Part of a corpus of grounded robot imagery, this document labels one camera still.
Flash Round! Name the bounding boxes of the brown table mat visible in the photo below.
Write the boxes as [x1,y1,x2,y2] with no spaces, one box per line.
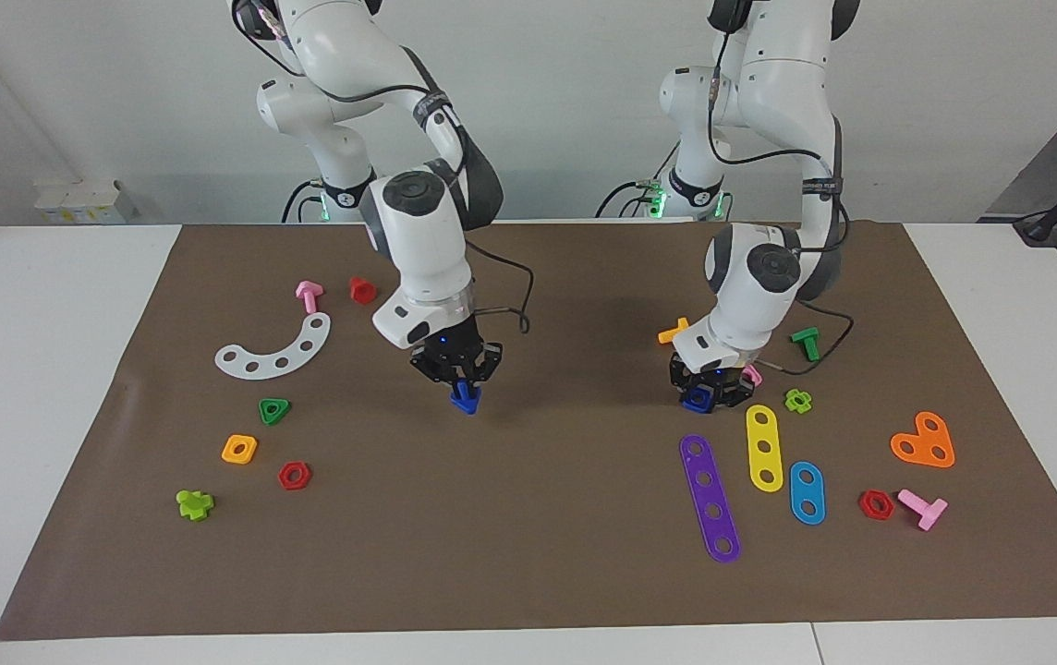
[0,222,1057,642]

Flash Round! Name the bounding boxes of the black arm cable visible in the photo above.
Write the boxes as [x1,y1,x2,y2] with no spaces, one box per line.
[709,18,856,376]
[233,0,535,335]

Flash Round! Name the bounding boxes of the orange L-shaped plate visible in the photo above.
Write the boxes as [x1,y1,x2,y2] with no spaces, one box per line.
[890,411,956,469]

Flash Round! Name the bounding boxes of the yellow three-hole plastic plate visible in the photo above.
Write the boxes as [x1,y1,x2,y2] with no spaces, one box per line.
[746,404,784,493]

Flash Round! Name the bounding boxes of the blue two-hole plastic plate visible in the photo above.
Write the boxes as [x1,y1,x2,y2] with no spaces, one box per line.
[789,461,827,526]

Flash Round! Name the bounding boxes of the purple four-hole plastic plate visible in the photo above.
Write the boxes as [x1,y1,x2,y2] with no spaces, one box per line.
[679,434,742,564]

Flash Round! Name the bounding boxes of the black base cable bundle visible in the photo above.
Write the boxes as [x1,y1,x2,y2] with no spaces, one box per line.
[595,175,669,220]
[281,178,327,224]

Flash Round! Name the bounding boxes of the white curved five-hole plate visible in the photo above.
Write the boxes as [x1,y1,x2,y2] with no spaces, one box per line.
[214,312,333,381]

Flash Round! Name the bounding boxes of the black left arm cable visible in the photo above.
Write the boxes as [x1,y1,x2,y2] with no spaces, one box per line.
[709,18,856,376]

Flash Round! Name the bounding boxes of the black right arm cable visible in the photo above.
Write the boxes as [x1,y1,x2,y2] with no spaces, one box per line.
[233,0,535,335]

